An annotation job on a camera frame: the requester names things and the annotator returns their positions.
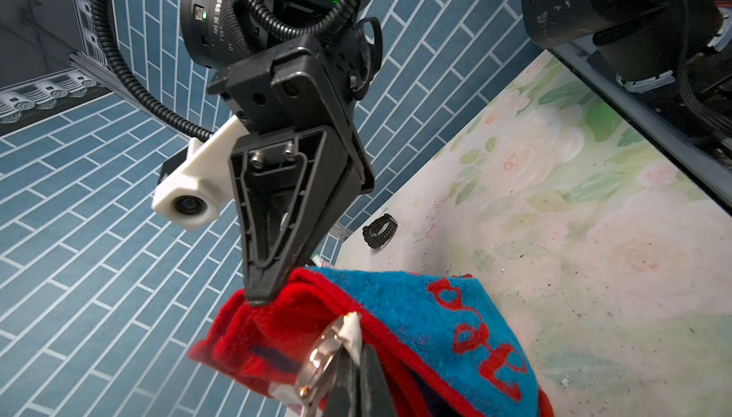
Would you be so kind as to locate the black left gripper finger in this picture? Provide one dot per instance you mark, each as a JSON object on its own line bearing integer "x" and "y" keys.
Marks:
{"x": 359, "y": 391}

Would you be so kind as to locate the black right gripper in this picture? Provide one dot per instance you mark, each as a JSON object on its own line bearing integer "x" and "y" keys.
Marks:
{"x": 290, "y": 187}

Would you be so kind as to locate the gold watch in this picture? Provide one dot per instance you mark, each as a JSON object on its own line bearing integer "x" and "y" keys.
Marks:
{"x": 340, "y": 341}

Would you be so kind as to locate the red blue towel cloth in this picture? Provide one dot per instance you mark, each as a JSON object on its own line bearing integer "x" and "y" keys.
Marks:
{"x": 444, "y": 347}

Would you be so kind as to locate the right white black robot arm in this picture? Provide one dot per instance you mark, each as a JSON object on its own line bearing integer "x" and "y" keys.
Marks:
{"x": 219, "y": 33}

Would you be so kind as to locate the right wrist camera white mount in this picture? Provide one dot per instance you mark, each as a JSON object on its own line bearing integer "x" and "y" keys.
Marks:
{"x": 196, "y": 182}

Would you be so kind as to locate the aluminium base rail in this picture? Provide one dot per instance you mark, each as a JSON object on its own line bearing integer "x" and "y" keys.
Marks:
{"x": 700, "y": 167}

